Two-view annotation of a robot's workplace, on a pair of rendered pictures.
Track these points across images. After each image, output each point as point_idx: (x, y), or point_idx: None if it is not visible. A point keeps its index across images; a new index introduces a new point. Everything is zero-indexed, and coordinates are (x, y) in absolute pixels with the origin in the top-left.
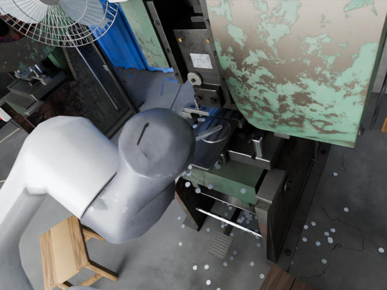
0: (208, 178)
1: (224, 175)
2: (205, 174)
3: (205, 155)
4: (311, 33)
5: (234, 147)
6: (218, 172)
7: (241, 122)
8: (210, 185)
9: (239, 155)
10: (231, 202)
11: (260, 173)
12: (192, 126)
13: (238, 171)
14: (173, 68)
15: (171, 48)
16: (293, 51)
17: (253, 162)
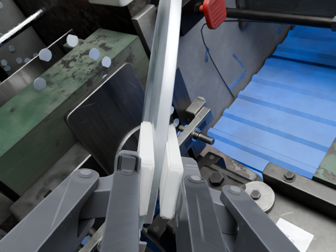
0: (64, 81)
1: (49, 121)
2: (75, 82)
3: (103, 122)
4: None
5: (90, 166)
6: (62, 111)
7: None
8: (42, 85)
9: (70, 167)
10: (14, 79)
11: (14, 187)
12: (173, 105)
13: (42, 148)
14: (308, 179)
15: None
16: None
17: (43, 184)
